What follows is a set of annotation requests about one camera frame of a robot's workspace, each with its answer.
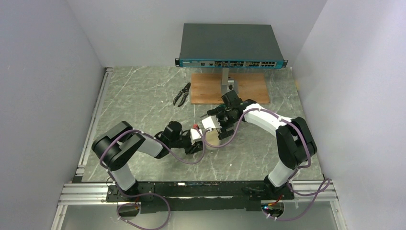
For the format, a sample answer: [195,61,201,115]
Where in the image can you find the grey network switch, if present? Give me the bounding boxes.
[175,23,288,69]

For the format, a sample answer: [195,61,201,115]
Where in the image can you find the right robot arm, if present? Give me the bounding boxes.
[202,90,317,194]

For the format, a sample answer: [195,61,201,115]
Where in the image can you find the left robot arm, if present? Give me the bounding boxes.
[91,121,203,196]

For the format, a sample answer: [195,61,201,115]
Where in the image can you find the grey metal stand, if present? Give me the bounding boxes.
[221,68,239,95]

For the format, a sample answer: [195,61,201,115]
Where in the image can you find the white aluminium table rail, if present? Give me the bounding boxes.
[75,67,114,176]

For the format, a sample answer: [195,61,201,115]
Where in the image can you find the aluminium front frame rail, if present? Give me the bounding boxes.
[52,181,348,230]

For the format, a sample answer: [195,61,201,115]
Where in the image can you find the wooden board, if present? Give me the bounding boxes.
[190,73,271,104]

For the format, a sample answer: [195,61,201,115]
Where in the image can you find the beige umbrella case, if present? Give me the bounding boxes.
[203,128,221,149]

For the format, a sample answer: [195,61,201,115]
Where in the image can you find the black pliers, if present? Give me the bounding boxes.
[173,82,191,107]

